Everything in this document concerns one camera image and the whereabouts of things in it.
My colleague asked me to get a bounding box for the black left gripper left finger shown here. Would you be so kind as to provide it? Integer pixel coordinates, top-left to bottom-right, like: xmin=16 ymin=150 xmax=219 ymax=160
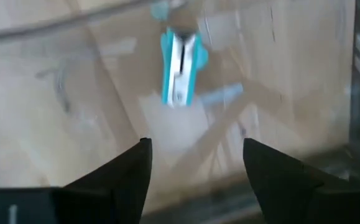
xmin=0 ymin=138 xmax=154 ymax=224

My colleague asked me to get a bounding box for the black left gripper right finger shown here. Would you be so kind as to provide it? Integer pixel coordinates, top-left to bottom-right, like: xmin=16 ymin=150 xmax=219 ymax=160
xmin=242 ymin=138 xmax=360 ymax=224

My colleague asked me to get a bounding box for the clear plastic bin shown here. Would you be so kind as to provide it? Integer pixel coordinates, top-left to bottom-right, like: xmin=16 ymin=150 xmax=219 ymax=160
xmin=0 ymin=0 xmax=354 ymax=218

